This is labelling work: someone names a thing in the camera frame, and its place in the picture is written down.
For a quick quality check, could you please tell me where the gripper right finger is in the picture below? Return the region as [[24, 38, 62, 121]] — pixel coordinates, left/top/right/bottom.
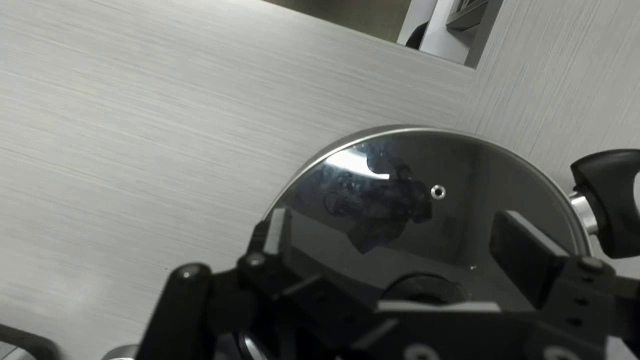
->
[[489, 209, 640, 360]]

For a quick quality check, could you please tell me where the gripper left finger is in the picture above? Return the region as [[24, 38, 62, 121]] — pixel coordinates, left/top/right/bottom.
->
[[135, 207, 373, 360]]

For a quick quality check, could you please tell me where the glass pot lid, black knob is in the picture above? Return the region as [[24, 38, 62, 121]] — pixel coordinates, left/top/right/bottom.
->
[[260, 124, 594, 360]]

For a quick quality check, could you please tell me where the steel pot with black handles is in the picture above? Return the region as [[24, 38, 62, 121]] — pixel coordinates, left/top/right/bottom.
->
[[0, 148, 640, 360]]

